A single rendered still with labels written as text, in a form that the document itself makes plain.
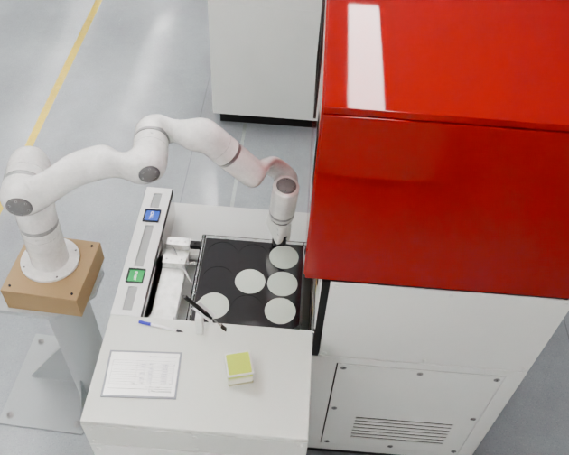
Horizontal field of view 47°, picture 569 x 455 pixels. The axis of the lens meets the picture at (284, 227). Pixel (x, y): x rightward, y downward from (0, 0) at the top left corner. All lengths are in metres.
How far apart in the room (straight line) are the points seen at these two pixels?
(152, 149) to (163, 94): 2.56
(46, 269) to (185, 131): 0.72
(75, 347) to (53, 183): 0.85
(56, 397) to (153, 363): 1.16
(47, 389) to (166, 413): 1.28
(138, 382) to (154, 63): 3.07
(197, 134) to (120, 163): 0.23
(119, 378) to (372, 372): 0.82
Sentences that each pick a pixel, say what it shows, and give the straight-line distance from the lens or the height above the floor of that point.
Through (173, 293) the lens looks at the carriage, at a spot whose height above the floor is 0.88.
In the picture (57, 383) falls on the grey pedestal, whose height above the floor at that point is 0.01.
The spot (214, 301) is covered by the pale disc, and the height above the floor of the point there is 0.90.
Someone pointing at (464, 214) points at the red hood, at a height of 1.53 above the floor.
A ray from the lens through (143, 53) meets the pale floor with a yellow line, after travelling 4.77.
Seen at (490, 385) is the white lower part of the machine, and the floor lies 0.72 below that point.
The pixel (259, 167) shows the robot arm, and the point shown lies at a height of 1.32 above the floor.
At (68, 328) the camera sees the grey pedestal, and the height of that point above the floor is 0.62.
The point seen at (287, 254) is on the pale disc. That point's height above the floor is 0.90.
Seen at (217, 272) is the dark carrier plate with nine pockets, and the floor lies 0.90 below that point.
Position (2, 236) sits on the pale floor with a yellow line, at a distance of 3.70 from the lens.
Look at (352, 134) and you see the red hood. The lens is 1.41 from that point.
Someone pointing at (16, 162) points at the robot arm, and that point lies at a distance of 2.04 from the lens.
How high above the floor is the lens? 2.66
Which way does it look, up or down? 49 degrees down
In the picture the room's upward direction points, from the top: 4 degrees clockwise
